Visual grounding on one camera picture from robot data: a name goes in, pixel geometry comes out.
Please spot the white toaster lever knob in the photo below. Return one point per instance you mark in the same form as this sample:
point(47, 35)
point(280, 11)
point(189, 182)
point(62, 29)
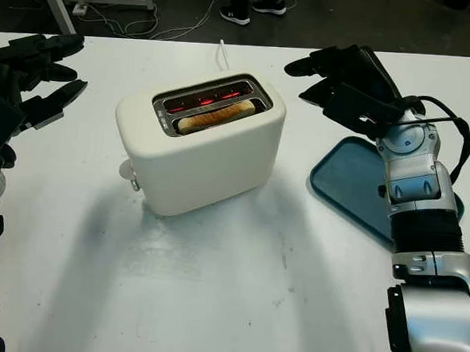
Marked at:
point(126, 169)

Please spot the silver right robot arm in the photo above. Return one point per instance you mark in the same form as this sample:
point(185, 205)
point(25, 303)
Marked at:
point(428, 219)

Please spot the person in black trousers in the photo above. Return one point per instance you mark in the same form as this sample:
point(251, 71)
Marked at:
point(237, 8)

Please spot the dark blue plastic tray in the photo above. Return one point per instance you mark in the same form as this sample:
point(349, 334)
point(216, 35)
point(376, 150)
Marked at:
point(346, 187)

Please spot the white power strip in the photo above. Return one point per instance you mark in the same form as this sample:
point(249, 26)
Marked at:
point(79, 9)

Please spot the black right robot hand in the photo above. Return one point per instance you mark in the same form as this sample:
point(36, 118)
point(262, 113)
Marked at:
point(369, 72)

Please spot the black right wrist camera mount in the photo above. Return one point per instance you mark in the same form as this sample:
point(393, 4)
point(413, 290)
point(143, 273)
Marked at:
point(359, 108)

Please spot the small metal toaster dial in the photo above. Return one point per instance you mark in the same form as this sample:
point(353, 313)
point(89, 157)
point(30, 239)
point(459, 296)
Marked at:
point(135, 184)

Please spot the browned toast slice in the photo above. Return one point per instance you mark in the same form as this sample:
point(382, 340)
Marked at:
point(218, 115)

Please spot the cream white two-slot toaster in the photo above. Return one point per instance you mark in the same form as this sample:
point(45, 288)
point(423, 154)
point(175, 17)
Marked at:
point(204, 162)

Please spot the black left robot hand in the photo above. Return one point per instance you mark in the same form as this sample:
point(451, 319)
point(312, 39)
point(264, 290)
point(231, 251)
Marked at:
point(30, 71)

